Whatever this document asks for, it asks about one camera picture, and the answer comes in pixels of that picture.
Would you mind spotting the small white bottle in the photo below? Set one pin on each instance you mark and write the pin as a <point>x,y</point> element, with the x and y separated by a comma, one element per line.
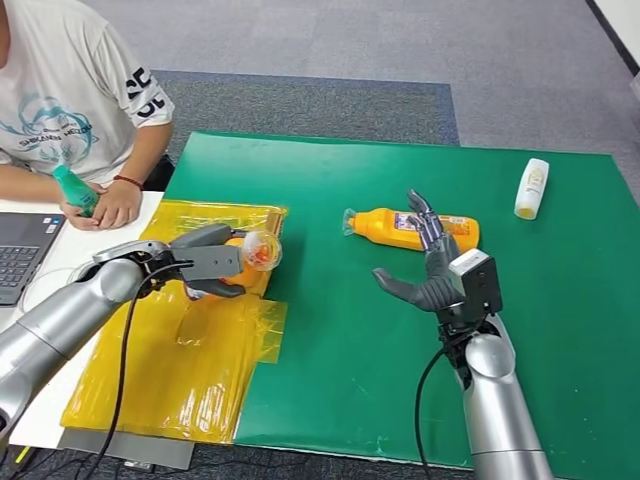
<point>530,189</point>

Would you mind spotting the dark grey laptop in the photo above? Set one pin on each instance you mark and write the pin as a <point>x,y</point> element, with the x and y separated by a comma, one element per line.
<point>23,255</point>

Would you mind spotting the orange bottle with red label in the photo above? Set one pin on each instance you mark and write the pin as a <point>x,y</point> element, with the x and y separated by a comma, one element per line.
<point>255,262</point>

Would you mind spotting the person's right forearm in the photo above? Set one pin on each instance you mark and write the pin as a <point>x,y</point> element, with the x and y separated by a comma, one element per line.
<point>25,184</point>

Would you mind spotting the teal bottle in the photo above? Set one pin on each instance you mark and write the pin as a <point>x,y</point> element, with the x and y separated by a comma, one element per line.
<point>75,189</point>

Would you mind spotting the yellow plastic wrapped cardboard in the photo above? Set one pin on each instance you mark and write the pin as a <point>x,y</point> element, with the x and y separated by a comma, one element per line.
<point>175,378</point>

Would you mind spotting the person's right hand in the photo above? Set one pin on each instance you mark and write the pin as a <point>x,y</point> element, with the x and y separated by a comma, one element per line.
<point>75,217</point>

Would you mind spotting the grey sheet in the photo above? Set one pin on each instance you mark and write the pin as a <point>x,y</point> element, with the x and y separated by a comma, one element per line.
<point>150,452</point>

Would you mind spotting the dark grey floor rug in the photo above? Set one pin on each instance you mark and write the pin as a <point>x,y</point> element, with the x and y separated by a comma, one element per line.
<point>300,109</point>

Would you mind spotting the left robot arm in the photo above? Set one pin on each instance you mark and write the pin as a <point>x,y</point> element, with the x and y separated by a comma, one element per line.
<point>65,311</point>

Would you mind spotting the person's left forearm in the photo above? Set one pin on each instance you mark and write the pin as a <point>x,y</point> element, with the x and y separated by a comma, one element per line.
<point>147,152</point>

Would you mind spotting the green table mat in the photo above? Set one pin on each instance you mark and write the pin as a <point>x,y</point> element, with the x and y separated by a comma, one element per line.
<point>350,344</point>

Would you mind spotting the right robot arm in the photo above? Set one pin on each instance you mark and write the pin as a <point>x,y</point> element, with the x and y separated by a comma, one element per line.
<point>500,411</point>

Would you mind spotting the orange bottle with blue-white label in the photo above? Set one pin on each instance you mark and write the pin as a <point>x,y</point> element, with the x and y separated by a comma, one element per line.
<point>380,228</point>

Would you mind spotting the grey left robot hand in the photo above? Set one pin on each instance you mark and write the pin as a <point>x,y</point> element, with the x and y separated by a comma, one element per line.
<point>210,262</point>

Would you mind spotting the person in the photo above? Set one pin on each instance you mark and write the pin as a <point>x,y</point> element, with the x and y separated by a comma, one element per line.
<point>65,79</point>

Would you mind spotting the person's left hand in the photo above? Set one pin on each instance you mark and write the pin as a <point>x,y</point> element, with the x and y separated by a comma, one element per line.
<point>118,205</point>

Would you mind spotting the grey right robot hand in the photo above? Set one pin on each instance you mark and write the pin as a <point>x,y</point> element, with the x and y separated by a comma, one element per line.
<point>438,288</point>

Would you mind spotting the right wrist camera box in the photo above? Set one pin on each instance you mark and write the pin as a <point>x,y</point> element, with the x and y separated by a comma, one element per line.
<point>477,285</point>

